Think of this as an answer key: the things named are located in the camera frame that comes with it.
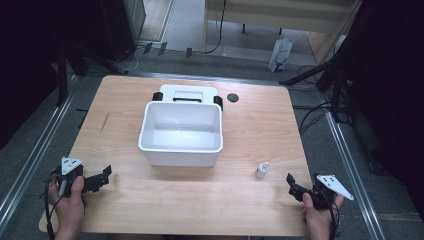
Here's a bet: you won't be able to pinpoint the person's left hand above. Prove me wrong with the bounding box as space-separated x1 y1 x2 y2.
49 175 87 233

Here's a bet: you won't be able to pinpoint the black floor cables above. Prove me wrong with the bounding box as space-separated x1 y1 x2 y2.
292 63 336 136

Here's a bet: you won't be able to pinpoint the white lid with black latches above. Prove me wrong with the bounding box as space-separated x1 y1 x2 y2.
152 83 224 112

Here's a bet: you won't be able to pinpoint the white plastic storage box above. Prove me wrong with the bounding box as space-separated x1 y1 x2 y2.
137 101 224 168

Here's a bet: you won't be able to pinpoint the metal floor rail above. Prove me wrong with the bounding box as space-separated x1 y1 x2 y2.
0 74 78 232
319 93 388 240

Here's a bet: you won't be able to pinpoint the white paper bag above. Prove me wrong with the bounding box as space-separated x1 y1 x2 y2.
267 37 294 73

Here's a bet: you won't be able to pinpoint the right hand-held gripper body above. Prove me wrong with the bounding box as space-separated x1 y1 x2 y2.
301 172 355 212

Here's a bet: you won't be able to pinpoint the person's right hand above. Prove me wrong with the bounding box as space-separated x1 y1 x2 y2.
301 192 345 234

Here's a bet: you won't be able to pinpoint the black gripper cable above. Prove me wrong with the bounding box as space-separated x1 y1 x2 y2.
326 196 342 240
43 168 65 240

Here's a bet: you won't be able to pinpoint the white floor cable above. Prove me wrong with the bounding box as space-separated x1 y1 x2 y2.
123 45 145 72

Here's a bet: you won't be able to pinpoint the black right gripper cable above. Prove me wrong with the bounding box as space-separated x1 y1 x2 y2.
326 196 342 240

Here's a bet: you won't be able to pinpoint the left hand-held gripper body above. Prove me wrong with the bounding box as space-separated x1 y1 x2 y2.
52 156 85 198

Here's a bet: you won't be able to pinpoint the black metal stand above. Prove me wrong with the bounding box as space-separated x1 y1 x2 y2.
279 0 394 124
55 33 130 108

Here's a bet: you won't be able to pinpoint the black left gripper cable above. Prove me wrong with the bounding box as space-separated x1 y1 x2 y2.
43 168 65 240

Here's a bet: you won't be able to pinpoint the small white bottle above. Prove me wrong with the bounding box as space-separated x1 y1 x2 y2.
255 161 271 180

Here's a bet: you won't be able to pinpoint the light wooden furniture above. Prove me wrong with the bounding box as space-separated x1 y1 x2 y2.
202 0 363 65

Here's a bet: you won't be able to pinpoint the dark cabinet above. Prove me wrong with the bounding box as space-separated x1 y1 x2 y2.
99 0 148 62

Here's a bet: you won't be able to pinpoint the black hanging cable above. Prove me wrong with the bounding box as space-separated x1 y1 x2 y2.
201 0 228 56

